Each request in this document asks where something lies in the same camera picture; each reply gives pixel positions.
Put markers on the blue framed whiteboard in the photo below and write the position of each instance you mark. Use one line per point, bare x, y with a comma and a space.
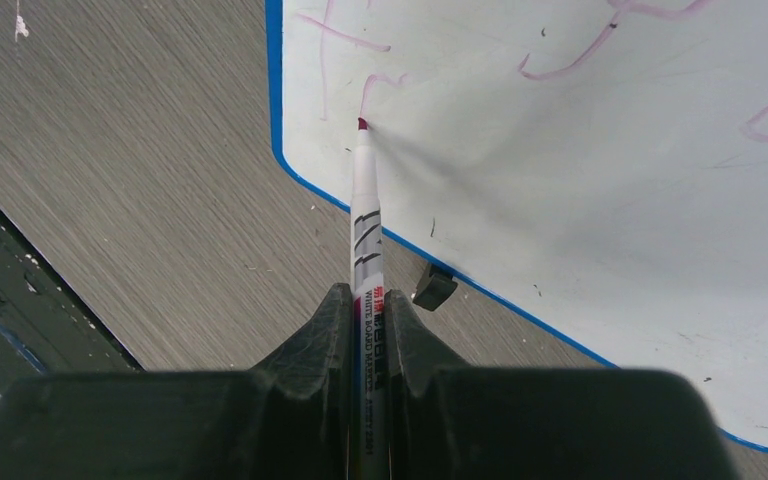
601, 167

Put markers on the pink whiteboard marker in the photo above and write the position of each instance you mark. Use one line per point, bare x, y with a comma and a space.
369, 453

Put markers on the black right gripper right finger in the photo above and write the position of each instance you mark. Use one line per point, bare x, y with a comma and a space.
454, 420

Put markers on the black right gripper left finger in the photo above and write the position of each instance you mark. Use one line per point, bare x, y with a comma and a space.
284, 418

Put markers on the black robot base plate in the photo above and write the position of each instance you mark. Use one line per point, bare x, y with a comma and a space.
45, 327

